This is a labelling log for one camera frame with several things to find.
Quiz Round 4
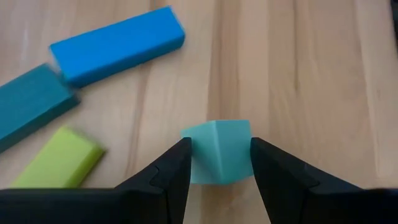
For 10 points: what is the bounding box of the blue long block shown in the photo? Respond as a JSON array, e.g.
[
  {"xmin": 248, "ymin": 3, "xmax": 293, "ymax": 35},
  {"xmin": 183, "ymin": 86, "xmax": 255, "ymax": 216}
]
[{"xmin": 49, "ymin": 5, "xmax": 187, "ymax": 89}]

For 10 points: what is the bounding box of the teal long block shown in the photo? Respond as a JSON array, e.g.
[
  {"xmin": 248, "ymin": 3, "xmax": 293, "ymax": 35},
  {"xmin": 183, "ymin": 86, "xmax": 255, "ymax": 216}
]
[{"xmin": 0, "ymin": 63, "xmax": 81, "ymax": 154}]

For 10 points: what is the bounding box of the light blue small cube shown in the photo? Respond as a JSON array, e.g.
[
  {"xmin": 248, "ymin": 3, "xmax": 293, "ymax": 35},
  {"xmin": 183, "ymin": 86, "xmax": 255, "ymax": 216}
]
[{"xmin": 180, "ymin": 119, "xmax": 255, "ymax": 186}]

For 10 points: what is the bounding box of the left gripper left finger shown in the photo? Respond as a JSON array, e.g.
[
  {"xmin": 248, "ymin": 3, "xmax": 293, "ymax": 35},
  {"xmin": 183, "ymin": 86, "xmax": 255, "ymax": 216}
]
[{"xmin": 0, "ymin": 137, "xmax": 193, "ymax": 224}]

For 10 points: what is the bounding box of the lime green long block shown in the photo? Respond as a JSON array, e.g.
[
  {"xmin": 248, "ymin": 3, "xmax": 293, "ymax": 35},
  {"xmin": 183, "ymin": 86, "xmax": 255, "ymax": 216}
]
[{"xmin": 11, "ymin": 125, "xmax": 106, "ymax": 189}]

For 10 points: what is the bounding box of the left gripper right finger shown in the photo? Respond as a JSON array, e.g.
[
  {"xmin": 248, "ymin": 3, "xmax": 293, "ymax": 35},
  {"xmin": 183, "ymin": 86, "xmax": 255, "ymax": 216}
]
[{"xmin": 250, "ymin": 138, "xmax": 398, "ymax": 224}]

